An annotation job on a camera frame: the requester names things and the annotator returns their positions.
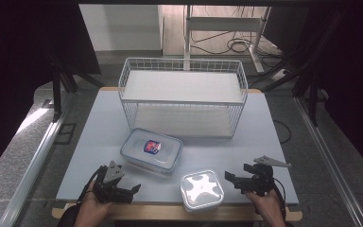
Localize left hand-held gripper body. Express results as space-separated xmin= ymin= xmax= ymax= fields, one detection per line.
xmin=92 ymin=160 xmax=130 ymax=204

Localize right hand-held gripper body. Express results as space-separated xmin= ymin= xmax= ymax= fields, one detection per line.
xmin=241 ymin=154 xmax=292 ymax=196

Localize square white plastic container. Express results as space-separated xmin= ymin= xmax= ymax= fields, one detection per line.
xmin=179 ymin=168 xmax=225 ymax=213

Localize rectangular clear container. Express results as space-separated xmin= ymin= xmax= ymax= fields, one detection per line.
xmin=119 ymin=127 xmax=184 ymax=177

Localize white wire shelf rack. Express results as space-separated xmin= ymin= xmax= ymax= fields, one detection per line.
xmin=117 ymin=57 xmax=250 ymax=140

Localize person's left hand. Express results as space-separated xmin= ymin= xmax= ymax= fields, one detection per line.
xmin=81 ymin=183 xmax=112 ymax=221

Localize person's right hand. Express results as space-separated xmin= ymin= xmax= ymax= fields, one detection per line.
xmin=245 ymin=192 xmax=283 ymax=218

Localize black metal stand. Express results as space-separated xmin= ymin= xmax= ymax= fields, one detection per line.
xmin=260 ymin=9 xmax=344 ymax=128
xmin=47 ymin=58 xmax=106 ymax=124

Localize white cabinet panel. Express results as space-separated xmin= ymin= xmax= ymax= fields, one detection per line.
xmin=78 ymin=4 xmax=164 ymax=53

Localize left hand-held gripper black cable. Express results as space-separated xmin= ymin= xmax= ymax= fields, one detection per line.
xmin=77 ymin=165 xmax=103 ymax=204

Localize hand-held gripper black cable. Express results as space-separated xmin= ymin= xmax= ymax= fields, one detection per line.
xmin=77 ymin=165 xmax=103 ymax=204
xmin=272 ymin=178 xmax=288 ymax=220

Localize right hand-held gripper black cable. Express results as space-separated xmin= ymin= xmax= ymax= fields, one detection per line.
xmin=272 ymin=178 xmax=288 ymax=220

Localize black looped floor cable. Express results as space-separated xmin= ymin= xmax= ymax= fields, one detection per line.
xmin=272 ymin=119 xmax=293 ymax=145

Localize aluminium rail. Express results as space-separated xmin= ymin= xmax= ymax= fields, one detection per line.
xmin=293 ymin=96 xmax=363 ymax=227
xmin=0 ymin=93 xmax=77 ymax=227

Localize black square floor frame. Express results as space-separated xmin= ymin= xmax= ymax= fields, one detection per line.
xmin=54 ymin=122 xmax=78 ymax=146

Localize black floor cables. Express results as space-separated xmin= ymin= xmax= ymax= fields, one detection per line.
xmin=190 ymin=6 xmax=283 ymax=60

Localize white metal desk frame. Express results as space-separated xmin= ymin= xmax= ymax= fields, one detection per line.
xmin=183 ymin=4 xmax=272 ymax=75

